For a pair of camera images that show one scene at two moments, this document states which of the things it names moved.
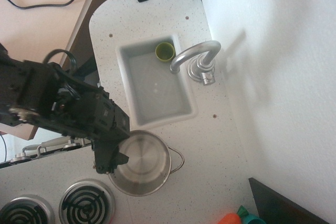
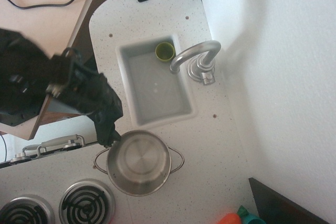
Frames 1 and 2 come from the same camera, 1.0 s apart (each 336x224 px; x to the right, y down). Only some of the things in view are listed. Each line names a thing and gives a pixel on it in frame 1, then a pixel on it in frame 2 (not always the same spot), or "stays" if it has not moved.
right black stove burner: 87,201 stays
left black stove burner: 27,209 stays
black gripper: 79,109 → 89,93
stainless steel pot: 147,171 stays
